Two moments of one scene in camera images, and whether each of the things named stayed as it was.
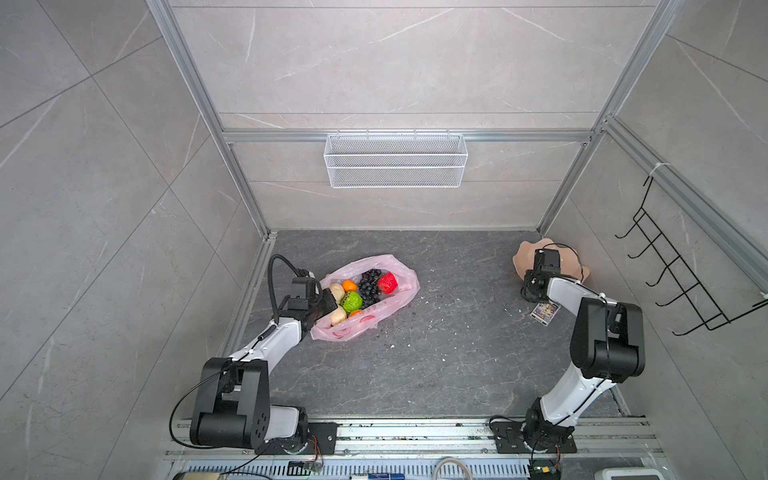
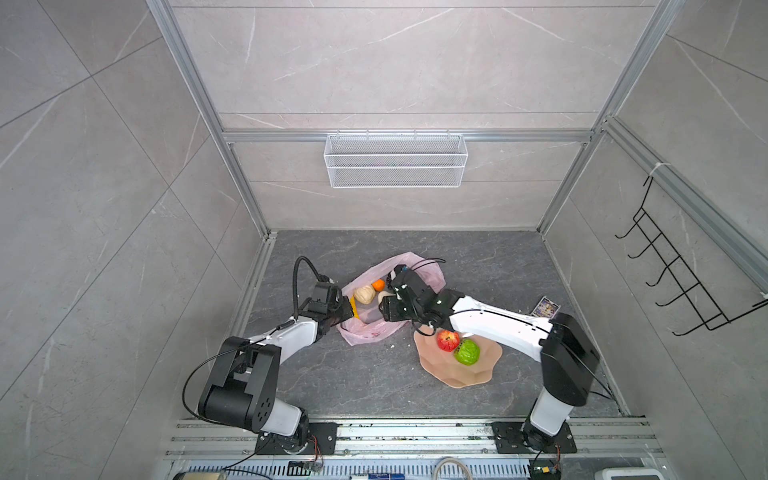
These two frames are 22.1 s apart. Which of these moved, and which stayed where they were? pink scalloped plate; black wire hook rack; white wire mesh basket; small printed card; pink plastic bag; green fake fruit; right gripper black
Moved: pink plastic bag; pink scalloped plate; right gripper black; green fake fruit
Stayed: small printed card; black wire hook rack; white wire mesh basket
